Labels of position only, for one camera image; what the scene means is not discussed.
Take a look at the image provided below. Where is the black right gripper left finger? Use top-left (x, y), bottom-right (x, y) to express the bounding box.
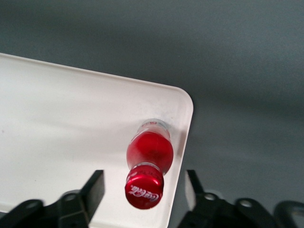
top-left (59, 169), bottom-right (105, 228)

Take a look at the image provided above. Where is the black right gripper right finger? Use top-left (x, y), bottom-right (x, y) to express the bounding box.
top-left (184, 169), bottom-right (229, 228)

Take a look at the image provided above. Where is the beige rectangular plastic tray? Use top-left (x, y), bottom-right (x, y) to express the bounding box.
top-left (0, 52), bottom-right (193, 228)

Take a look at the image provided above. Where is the small red coke bottle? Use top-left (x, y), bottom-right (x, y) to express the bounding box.
top-left (123, 118), bottom-right (174, 210)

